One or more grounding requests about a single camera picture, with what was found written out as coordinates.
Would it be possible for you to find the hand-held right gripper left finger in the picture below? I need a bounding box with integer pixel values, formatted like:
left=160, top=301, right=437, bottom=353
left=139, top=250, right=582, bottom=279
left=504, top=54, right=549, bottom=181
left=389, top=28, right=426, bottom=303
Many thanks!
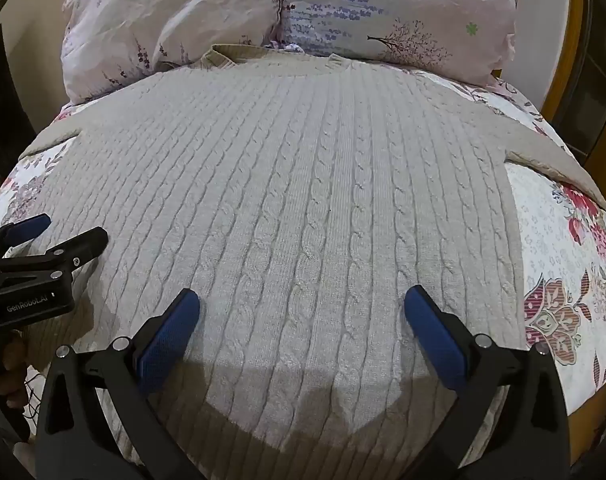
left=34, top=288, right=205, bottom=480

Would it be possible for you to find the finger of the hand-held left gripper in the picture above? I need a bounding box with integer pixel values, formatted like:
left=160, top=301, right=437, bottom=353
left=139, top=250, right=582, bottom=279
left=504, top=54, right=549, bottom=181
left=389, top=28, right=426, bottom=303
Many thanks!
left=0, top=213, right=52, bottom=253
left=0, top=226, right=108, bottom=281

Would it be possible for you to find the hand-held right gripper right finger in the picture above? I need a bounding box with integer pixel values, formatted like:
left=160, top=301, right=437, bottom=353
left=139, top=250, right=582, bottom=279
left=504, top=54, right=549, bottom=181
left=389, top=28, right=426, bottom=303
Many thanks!
left=403, top=285, right=570, bottom=480

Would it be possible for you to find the beige cable-knit sweater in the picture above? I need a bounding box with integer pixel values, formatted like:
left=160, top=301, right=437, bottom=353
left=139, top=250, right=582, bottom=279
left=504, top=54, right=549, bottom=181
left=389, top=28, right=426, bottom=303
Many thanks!
left=19, top=44, right=606, bottom=480

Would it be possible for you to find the person's left hand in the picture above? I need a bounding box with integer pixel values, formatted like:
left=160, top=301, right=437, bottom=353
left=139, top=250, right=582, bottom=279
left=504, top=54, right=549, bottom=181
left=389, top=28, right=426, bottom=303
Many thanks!
left=0, top=332, right=30, bottom=411

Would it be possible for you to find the floral bed sheet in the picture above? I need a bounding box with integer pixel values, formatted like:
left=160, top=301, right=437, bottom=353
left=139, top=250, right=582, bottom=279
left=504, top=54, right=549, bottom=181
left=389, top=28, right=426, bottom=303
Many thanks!
left=0, top=77, right=606, bottom=461

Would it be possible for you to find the floral pillow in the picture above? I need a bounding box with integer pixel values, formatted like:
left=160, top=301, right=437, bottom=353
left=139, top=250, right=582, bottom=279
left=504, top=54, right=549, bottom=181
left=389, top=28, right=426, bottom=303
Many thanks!
left=61, top=0, right=539, bottom=106

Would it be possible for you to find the wooden bed frame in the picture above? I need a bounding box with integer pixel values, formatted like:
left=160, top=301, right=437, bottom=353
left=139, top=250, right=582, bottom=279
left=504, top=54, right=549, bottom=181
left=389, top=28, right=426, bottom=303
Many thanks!
left=538, top=0, right=606, bottom=171

